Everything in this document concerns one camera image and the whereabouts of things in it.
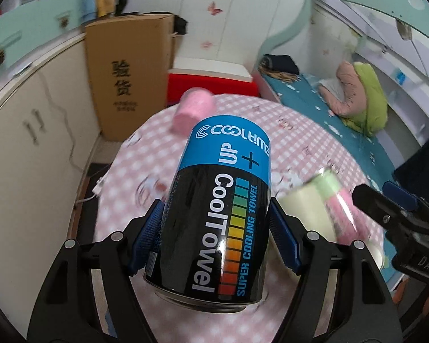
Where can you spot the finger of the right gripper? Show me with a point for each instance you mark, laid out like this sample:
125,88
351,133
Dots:
400,196
379,208

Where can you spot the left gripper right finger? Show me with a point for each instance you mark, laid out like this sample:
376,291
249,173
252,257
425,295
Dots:
362,310

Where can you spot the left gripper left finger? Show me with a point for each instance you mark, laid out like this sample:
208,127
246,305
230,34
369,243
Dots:
66,310

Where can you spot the black blue cool towel can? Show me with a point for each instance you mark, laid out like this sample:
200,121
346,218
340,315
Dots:
214,232

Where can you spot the white paper cup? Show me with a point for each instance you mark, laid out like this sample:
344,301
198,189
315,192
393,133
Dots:
377,254

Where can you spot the pale green cup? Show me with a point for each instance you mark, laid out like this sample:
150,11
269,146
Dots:
306,204

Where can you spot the pink plastic cup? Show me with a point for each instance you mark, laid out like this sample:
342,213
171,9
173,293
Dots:
196,104

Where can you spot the green pink label can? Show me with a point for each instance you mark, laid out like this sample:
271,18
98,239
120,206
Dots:
347,220

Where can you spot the green pink folded quilt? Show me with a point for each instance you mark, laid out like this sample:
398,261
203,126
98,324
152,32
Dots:
356,96

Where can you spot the white power strip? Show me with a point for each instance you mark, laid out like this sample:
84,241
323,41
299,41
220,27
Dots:
98,187

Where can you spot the teal patterned bed mattress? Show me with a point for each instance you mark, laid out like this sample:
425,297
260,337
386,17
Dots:
343,132

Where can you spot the dark folded clothes pile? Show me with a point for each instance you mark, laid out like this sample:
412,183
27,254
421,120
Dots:
279,67

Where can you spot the cream low cabinet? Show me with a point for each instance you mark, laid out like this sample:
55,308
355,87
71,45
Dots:
48,129

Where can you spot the red storage box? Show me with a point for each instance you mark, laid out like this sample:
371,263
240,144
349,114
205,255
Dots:
179,83

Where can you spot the white wardrobe doors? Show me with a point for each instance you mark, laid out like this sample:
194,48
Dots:
225,30

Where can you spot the tall cardboard box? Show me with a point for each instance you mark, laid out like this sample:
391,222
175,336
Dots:
128,59

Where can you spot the teal drawer unit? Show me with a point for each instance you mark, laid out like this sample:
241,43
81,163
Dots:
33,24

